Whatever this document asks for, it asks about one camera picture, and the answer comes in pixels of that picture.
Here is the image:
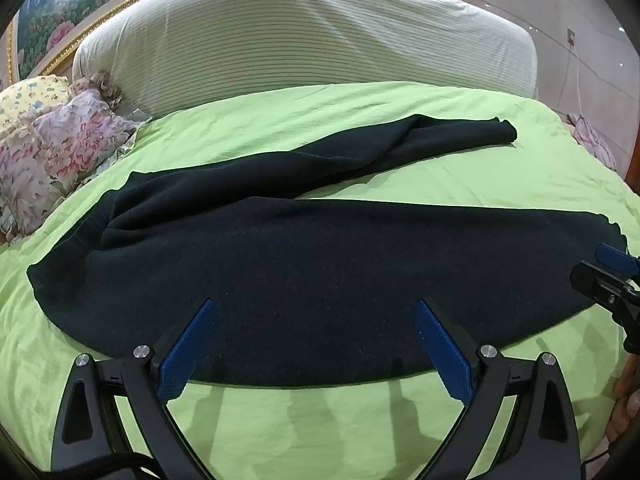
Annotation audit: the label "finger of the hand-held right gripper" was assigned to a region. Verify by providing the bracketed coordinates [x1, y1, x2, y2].
[571, 260, 640, 312]
[596, 243, 640, 279]

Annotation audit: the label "floral cloth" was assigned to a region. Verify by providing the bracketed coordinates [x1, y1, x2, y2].
[567, 114, 618, 171]

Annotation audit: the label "green bedsheet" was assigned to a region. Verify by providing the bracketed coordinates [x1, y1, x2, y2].
[0, 81, 640, 480]

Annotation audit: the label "striped padded headboard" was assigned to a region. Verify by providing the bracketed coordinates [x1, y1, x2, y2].
[72, 0, 538, 118]

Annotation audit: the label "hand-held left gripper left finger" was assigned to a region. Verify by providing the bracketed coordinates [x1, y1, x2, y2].
[50, 299, 218, 480]

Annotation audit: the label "pink floral pillow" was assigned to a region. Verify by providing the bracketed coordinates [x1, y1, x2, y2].
[0, 71, 148, 247]

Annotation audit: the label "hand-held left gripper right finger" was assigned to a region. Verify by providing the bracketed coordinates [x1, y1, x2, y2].
[415, 300, 581, 480]

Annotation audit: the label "person's right hand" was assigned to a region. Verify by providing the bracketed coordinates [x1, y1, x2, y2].
[605, 359, 640, 444]

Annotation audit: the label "yellow floral pillow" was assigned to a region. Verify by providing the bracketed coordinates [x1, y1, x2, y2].
[0, 76, 72, 133]

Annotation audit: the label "white cable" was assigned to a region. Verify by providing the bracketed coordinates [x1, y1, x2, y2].
[559, 42, 587, 117]

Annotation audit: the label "wooden cabinet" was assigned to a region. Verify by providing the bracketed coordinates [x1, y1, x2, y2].
[626, 122, 640, 186]

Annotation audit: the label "black pants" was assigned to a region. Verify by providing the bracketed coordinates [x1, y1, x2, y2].
[26, 115, 628, 390]

